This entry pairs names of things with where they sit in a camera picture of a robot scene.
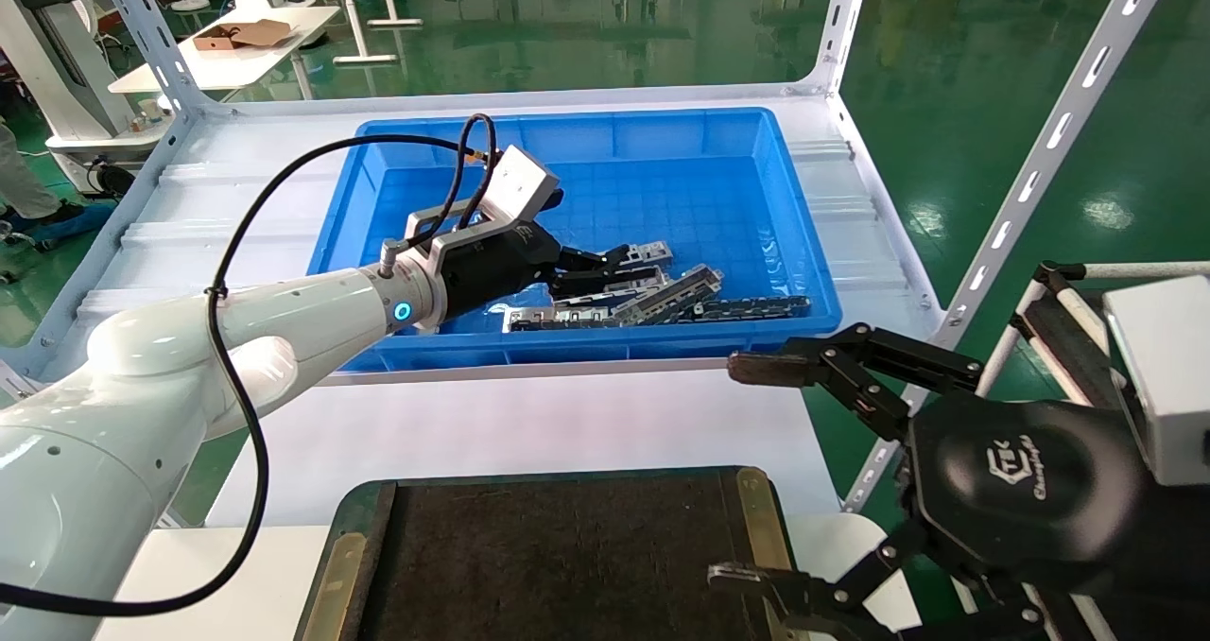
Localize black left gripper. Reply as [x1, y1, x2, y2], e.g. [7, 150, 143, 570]
[438, 220, 663, 327]

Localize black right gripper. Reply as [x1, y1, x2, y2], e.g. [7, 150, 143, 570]
[708, 322, 1150, 641]

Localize dark channel metal part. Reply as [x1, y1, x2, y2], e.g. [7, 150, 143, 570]
[553, 277, 670, 309]

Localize silver slotted metal part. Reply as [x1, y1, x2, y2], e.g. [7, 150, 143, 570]
[502, 305, 615, 334]

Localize silver ribbed metal part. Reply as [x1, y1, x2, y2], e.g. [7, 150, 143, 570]
[613, 264, 724, 327]

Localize long black metal part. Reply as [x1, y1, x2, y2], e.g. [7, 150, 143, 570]
[695, 295, 812, 321]

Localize black container tray brass corners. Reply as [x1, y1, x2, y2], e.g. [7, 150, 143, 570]
[293, 466, 804, 641]

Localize blue plastic bin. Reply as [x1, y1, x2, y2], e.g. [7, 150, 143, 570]
[307, 107, 844, 372]

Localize black padded bar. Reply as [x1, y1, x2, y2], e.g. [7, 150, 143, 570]
[1011, 263, 1135, 407]

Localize white desk with legs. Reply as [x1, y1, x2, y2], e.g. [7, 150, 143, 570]
[293, 0, 424, 65]

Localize white metal shelf rack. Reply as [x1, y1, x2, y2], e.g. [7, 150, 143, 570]
[0, 0, 1187, 514]

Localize white table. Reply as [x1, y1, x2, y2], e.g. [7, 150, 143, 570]
[109, 3, 341, 98]

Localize open cardboard box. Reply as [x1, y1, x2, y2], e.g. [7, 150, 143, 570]
[194, 19, 294, 52]

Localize white machine column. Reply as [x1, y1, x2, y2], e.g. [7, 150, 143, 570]
[0, 0, 176, 167]

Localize person in yellow jacket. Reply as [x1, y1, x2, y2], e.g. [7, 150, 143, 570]
[0, 119, 116, 247]

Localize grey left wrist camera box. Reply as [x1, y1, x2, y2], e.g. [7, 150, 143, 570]
[405, 144, 562, 256]

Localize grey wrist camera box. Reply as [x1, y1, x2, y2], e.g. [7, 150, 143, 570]
[1101, 275, 1210, 488]
[405, 144, 562, 256]

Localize white tube frame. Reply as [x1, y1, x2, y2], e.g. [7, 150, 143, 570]
[974, 261, 1210, 401]

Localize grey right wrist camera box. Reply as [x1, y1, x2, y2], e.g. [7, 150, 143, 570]
[1101, 275, 1210, 488]

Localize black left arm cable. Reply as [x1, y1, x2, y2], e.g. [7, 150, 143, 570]
[0, 113, 502, 618]

